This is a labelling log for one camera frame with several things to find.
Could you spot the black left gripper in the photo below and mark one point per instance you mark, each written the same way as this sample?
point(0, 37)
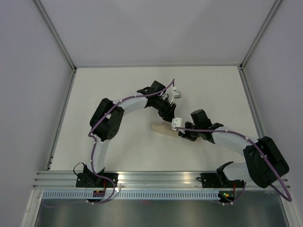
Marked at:
point(168, 114)

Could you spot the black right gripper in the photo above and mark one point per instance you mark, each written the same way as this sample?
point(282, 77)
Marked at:
point(185, 135)

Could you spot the beige cloth napkin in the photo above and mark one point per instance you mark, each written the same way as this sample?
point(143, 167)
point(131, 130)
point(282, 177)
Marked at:
point(164, 128)

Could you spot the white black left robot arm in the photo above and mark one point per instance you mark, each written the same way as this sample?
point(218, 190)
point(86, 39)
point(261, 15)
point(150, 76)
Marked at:
point(105, 124)

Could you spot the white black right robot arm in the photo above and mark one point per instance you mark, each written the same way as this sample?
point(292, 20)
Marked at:
point(263, 164)

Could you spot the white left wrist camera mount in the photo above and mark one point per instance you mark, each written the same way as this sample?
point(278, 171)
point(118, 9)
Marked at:
point(175, 94)

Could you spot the aluminium frame rail right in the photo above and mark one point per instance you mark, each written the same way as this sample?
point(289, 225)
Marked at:
point(248, 69)

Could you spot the aluminium frame rail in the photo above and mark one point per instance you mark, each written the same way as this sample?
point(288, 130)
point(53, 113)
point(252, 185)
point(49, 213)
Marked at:
point(248, 69)
point(64, 52)

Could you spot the aluminium front mounting rail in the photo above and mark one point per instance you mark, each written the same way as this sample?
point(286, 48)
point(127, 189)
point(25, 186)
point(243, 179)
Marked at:
point(129, 180)

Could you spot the white slotted cable duct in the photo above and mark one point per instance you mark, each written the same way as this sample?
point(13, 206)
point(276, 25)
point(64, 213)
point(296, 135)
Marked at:
point(134, 194)

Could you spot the aluminium frame rail left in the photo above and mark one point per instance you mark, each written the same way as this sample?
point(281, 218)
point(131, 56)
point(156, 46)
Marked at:
point(64, 52)

